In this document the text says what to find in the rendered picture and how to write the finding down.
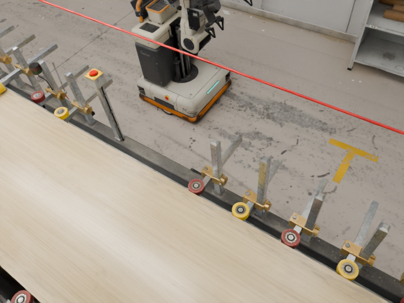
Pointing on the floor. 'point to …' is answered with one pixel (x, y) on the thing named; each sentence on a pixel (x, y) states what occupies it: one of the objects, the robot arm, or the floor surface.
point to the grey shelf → (380, 41)
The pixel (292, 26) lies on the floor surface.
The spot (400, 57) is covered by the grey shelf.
